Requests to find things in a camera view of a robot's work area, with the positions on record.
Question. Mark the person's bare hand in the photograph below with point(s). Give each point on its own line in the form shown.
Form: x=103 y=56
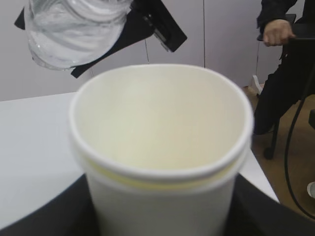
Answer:
x=277 y=32

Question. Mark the white paper cup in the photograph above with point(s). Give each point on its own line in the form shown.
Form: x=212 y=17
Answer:
x=161 y=146

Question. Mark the clear water bottle green label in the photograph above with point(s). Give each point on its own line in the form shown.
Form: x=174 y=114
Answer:
x=63 y=34

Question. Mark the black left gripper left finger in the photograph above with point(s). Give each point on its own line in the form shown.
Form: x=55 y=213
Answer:
x=71 y=213

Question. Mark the black chair frame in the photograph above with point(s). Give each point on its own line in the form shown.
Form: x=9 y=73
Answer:
x=295 y=73

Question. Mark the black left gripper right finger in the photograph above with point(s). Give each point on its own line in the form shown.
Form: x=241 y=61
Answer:
x=253 y=213

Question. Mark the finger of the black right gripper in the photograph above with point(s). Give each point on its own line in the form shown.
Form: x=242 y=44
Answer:
x=20 y=21

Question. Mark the person in black clothes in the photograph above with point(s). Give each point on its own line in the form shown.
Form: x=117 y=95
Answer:
x=283 y=73

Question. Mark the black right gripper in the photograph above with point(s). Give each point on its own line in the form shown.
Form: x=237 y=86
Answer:
x=146 y=18

